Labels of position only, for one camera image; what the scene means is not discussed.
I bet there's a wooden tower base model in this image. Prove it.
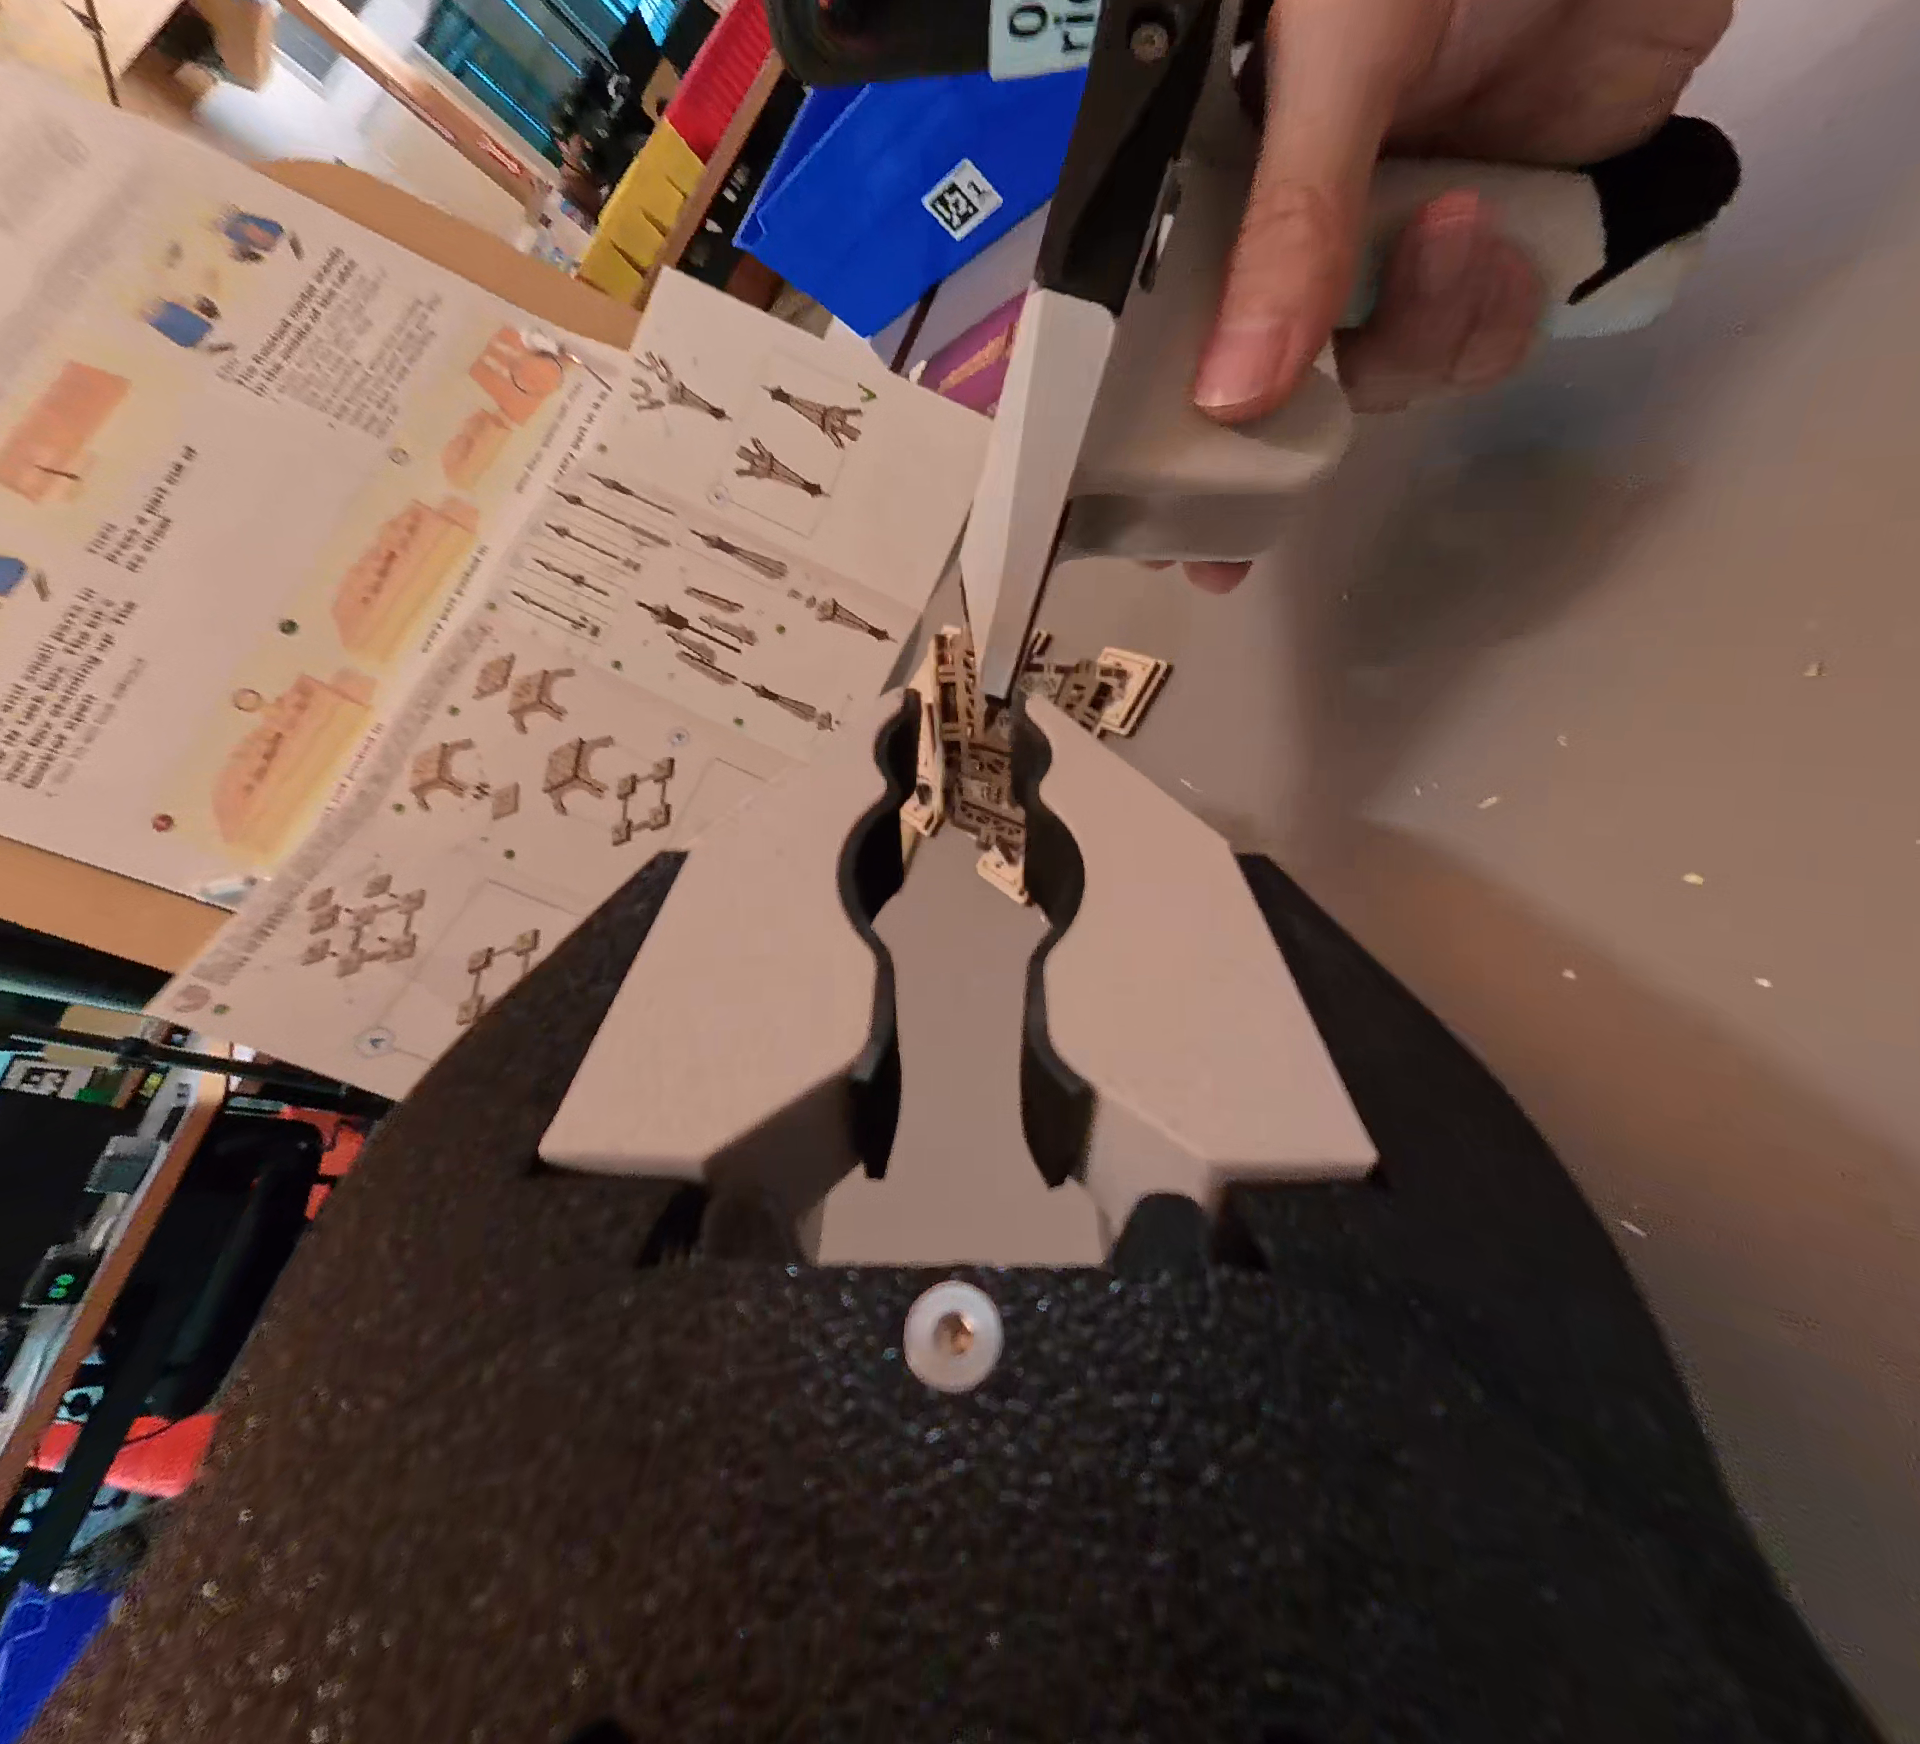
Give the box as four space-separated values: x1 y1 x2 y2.
1026 636 1175 738

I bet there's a yellow plastic bin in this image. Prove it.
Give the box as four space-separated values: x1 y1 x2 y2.
576 116 707 309

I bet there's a wooden tower section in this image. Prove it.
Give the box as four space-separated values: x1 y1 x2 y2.
897 626 1053 909

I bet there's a purple puzzle box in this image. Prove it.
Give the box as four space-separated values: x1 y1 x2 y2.
918 290 1037 418

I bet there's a person's right hand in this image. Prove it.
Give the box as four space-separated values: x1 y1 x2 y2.
1192 0 1780 418

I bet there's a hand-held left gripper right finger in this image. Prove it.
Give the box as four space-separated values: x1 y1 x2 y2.
1012 702 1381 1203

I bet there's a white instruction booklet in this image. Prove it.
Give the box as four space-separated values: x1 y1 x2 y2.
151 266 998 1102

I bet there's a long blue bin with tag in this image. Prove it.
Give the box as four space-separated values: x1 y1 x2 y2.
730 69 1088 340

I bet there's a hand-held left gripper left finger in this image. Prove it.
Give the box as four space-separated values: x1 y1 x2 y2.
534 697 924 1184

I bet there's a long red bin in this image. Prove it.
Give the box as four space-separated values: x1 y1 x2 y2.
660 0 782 149

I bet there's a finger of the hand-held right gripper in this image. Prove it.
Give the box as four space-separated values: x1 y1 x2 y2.
958 286 1122 704

